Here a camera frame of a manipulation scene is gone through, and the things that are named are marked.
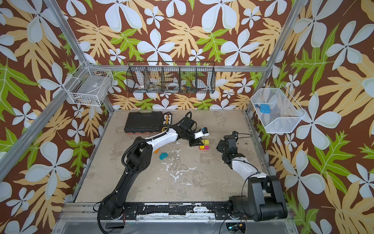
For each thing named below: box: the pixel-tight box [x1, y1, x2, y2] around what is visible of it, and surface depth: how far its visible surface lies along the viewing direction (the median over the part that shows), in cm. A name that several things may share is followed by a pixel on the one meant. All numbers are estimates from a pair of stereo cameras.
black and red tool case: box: [124, 111, 164, 135], surface depth 108 cm
